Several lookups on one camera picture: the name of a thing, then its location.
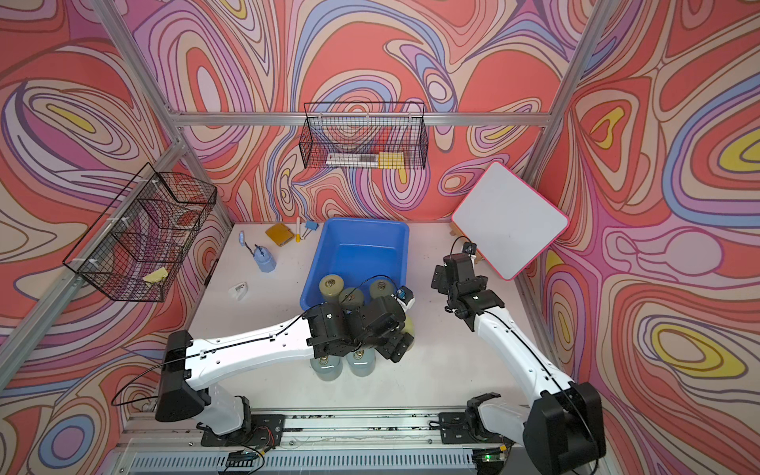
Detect yellow-green tea canister back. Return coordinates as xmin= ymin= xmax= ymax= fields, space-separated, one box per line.
xmin=403 ymin=317 xmax=415 ymax=336

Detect yellow-green tea canister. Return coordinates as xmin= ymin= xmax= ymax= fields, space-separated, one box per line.
xmin=403 ymin=317 xmax=415 ymax=336
xmin=319 ymin=274 xmax=344 ymax=303

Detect blue plastic basket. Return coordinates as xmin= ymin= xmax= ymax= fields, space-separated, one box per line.
xmin=300 ymin=218 xmax=410 ymax=310

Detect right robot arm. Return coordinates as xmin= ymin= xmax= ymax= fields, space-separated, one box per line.
xmin=431 ymin=253 xmax=607 ymax=474

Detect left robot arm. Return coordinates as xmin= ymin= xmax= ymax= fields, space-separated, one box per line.
xmin=154 ymin=287 xmax=415 ymax=439

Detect green tea canister front-right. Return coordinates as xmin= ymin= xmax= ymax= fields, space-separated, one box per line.
xmin=369 ymin=278 xmax=397 ymax=300

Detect green tea canister front-middle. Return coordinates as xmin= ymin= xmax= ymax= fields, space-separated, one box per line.
xmin=338 ymin=287 xmax=365 ymax=311

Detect yellow-green tea canister front-left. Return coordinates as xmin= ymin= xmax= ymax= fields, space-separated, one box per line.
xmin=319 ymin=274 xmax=344 ymax=303

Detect clear tube in basket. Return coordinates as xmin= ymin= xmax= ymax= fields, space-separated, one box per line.
xmin=326 ymin=152 xmax=379 ymax=168

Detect yellow sponge in basket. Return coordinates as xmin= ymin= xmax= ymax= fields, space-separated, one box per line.
xmin=142 ymin=267 xmax=169 ymax=285

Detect wooden easel stand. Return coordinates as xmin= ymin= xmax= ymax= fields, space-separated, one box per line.
xmin=449 ymin=222 xmax=483 ymax=264

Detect blue binder clip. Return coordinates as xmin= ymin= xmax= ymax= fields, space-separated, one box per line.
xmin=302 ymin=221 xmax=319 ymax=239

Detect blue bottle with brush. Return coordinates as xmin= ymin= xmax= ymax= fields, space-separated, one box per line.
xmin=239 ymin=231 xmax=276 ymax=273

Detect yellow square pad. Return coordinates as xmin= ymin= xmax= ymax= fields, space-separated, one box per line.
xmin=265 ymin=223 xmax=295 ymax=247

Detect small white object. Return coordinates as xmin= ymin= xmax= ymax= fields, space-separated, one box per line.
xmin=229 ymin=282 xmax=249 ymax=301

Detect yellow sticky notes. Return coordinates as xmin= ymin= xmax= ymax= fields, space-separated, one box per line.
xmin=377 ymin=152 xmax=406 ymax=169

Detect green circuit board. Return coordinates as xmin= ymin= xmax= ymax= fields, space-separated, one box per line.
xmin=225 ymin=450 xmax=264 ymax=468

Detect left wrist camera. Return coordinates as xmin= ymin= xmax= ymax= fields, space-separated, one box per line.
xmin=394 ymin=286 xmax=415 ymax=312

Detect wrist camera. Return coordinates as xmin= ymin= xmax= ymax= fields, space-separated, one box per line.
xmin=394 ymin=286 xmax=415 ymax=312
xmin=462 ymin=241 xmax=477 ymax=255

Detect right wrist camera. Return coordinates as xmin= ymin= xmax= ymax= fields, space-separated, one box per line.
xmin=462 ymin=241 xmax=477 ymax=255

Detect white board pink frame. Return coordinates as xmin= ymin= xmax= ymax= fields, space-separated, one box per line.
xmin=451 ymin=162 xmax=569 ymax=280

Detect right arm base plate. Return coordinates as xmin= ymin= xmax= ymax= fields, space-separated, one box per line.
xmin=429 ymin=410 xmax=514 ymax=447

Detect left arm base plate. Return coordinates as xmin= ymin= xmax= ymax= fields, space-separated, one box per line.
xmin=196 ymin=414 xmax=285 ymax=449

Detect black wire basket back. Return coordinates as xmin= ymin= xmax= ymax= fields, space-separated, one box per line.
xmin=299 ymin=100 xmax=429 ymax=169

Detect black wire basket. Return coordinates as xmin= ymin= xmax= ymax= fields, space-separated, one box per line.
xmin=63 ymin=164 xmax=218 ymax=303
xmin=299 ymin=100 xmax=429 ymax=169

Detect black wire basket left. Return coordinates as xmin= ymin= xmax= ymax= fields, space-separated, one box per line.
xmin=63 ymin=164 xmax=218 ymax=303

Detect aluminium rail base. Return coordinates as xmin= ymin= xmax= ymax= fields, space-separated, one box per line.
xmin=100 ymin=407 xmax=537 ymax=474

